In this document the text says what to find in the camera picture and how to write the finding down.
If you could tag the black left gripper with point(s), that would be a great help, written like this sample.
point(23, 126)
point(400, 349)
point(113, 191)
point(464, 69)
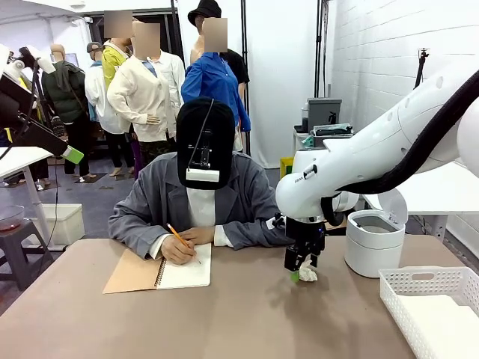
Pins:
point(15, 101)

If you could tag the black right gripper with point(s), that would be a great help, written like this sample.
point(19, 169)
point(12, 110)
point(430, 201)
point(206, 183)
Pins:
point(305, 235)

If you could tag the torn white notebook paper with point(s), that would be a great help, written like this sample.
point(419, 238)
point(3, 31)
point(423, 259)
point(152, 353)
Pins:
point(308, 275)

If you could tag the spiral notebook brown cover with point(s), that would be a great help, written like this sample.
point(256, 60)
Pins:
point(187, 273)

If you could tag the yellow pencil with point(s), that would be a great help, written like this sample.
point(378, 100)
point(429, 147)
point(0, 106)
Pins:
point(176, 233)

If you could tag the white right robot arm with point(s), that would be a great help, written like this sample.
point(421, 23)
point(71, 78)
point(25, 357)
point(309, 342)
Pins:
point(374, 161)

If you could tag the person's left forearm gray sleeve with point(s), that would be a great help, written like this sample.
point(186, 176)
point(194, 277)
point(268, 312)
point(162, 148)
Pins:
point(247, 235)

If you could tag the person's left hand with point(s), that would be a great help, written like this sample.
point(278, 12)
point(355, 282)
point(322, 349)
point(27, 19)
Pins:
point(202, 235)

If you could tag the person's right hand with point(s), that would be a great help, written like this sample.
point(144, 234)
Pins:
point(179, 250)

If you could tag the white desk with leg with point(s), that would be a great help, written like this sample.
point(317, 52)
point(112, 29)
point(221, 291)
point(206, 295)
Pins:
point(26, 159)

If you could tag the mannequin gray cap white shirt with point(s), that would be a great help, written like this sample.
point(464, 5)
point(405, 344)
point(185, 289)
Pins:
point(99, 104)

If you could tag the white round trash bin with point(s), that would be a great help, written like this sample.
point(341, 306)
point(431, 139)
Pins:
point(370, 254)

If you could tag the small white screen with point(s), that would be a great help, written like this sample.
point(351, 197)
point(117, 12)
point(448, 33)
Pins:
point(73, 59)

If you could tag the white storage bin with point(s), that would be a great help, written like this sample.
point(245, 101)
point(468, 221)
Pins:
point(67, 224)

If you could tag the clear bowl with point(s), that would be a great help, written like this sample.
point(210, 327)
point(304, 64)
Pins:
point(11, 220)

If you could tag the mannequin yellow shirt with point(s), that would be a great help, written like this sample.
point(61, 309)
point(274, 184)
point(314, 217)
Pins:
point(110, 63)

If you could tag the yellow bag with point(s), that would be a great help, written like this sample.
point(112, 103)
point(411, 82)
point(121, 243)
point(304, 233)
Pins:
point(284, 166)

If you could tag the mannequin cream cardigan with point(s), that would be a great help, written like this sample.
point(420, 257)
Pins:
point(142, 97)

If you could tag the gray stool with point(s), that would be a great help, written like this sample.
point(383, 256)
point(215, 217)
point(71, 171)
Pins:
point(15, 243)

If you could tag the white perforated plastic basket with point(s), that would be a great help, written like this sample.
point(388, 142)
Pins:
point(404, 321)

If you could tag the small white side table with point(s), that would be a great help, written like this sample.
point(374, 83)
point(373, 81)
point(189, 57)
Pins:
point(299, 144)

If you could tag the person's torso gray jacket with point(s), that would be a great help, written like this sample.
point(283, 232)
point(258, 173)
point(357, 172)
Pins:
point(161, 202)

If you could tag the gray tray with items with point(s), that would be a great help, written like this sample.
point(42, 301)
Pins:
point(333, 131)

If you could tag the mannequin white button shirt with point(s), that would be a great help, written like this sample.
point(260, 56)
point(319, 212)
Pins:
point(174, 75)

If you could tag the large white desk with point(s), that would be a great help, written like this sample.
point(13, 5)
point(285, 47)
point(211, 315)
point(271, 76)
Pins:
point(430, 194)

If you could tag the black cap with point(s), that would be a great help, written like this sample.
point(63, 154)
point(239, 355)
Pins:
point(224, 142)

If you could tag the white paper stack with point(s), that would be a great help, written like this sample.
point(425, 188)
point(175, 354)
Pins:
point(438, 329)

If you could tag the white bottle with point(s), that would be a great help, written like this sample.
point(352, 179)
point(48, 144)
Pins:
point(305, 114)

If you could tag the gray box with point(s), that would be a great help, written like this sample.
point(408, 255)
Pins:
point(323, 110)

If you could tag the black slanted pole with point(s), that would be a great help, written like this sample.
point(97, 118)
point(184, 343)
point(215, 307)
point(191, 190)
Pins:
point(176, 30)

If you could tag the mannequin blue shirt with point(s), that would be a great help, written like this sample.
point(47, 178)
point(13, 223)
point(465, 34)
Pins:
point(209, 82)

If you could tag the mannequin black t-shirt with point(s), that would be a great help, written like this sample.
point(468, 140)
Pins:
point(235, 63)

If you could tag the black bucket hat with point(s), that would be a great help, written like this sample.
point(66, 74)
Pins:
point(206, 9)

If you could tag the black light stand poles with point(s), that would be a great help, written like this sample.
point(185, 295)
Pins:
point(325, 45)

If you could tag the black backdrop stand pole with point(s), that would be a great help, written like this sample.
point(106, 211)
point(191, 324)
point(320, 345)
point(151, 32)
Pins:
point(245, 22)

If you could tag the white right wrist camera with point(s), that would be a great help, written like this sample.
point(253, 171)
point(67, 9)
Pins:
point(270, 223)

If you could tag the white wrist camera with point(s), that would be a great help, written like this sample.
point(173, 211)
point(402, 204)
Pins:
point(45, 63)
point(270, 223)

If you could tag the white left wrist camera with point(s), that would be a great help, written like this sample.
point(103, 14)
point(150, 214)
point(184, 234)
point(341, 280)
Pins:
point(45, 63)

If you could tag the black tripod with camera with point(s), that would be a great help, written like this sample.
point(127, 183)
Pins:
point(421, 71)

